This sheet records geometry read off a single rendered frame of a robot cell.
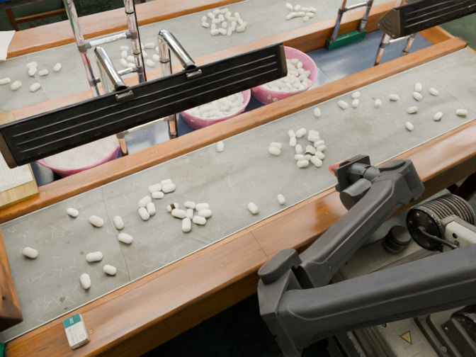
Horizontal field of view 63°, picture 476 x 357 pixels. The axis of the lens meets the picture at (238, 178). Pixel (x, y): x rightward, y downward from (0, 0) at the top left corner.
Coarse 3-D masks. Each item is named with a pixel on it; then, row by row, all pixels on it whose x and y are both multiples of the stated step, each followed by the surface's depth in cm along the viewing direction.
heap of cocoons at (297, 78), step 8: (288, 64) 144; (296, 64) 147; (288, 72) 142; (296, 72) 141; (304, 72) 142; (280, 80) 139; (288, 80) 139; (296, 80) 139; (304, 80) 139; (272, 88) 136; (280, 88) 139; (288, 88) 137; (296, 88) 138; (304, 88) 137
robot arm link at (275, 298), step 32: (448, 256) 44; (288, 288) 58; (320, 288) 52; (352, 288) 48; (384, 288) 45; (416, 288) 44; (448, 288) 42; (288, 320) 50; (320, 320) 49; (352, 320) 47; (384, 320) 46; (288, 352) 52
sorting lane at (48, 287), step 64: (448, 64) 150; (256, 128) 124; (320, 128) 125; (384, 128) 127; (448, 128) 129; (128, 192) 106; (192, 192) 107; (256, 192) 109; (320, 192) 110; (64, 256) 94; (128, 256) 95
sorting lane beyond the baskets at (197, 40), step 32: (256, 0) 171; (288, 0) 172; (320, 0) 174; (352, 0) 176; (384, 0) 177; (192, 32) 153; (256, 32) 156; (0, 64) 135; (64, 64) 137; (0, 96) 126; (32, 96) 126
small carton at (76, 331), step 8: (64, 320) 81; (72, 320) 81; (80, 320) 81; (64, 328) 80; (72, 328) 80; (80, 328) 80; (72, 336) 79; (80, 336) 79; (88, 336) 81; (72, 344) 78; (80, 344) 79
